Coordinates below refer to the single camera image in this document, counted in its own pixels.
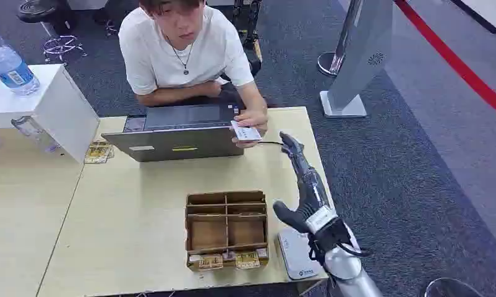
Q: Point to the person's left hand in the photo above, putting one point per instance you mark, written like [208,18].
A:
[254,119]

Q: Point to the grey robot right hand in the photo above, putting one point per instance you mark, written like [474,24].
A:
[309,188]

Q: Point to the person's right hand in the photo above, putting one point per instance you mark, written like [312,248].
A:
[213,88]

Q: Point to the white card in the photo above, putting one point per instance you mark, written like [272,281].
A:
[246,132]

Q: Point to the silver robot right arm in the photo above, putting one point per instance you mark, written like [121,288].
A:
[346,262]

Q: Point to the person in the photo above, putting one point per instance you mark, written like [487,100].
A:
[182,49]

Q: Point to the grey laptop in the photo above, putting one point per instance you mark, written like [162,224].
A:
[178,141]

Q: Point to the flat grey white device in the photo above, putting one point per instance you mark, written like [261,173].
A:
[296,256]

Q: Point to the wooden card box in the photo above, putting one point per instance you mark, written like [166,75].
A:
[226,229]

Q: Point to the yellow printed card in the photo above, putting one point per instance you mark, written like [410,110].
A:
[210,262]
[248,260]

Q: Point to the grey kiosk stand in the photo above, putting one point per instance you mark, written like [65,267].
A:
[362,53]

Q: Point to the stack of yellow cards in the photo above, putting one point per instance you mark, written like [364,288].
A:
[98,152]

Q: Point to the chrome chair base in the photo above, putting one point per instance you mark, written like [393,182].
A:
[63,46]

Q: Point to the white cabinet box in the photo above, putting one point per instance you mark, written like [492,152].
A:
[55,110]

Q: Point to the round dark glossy object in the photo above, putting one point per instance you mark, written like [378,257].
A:
[451,289]

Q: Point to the clear plastic holder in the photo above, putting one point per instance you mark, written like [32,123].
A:
[33,131]

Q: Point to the red barrier belt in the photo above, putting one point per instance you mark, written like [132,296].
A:
[457,63]

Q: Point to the clear water bottle blue label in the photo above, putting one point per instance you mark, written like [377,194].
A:
[10,67]

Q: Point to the white platform black edge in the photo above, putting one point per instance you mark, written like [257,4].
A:
[487,12]

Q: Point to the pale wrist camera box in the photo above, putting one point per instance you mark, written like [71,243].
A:
[321,219]

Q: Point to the black machine frame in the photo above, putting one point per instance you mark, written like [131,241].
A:
[251,28]

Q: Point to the chrome stanchion post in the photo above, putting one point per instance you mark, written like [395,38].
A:
[338,49]

